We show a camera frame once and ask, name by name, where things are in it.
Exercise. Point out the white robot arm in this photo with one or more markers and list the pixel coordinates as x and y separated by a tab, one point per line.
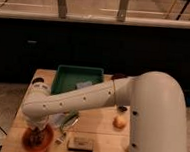
158	112

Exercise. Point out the dark grape bunch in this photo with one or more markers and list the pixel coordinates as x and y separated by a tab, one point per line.
36	140

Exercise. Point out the red bowl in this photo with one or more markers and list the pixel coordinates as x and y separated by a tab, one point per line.
47	132

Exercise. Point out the small dark object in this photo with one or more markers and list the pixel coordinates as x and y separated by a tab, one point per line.
122	109

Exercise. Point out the metal tongs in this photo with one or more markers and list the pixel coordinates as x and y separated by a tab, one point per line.
69	120

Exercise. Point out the dark rectangular sponge block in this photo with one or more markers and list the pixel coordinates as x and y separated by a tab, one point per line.
80	144

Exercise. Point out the green plastic bin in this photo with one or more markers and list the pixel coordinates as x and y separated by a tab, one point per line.
68	76

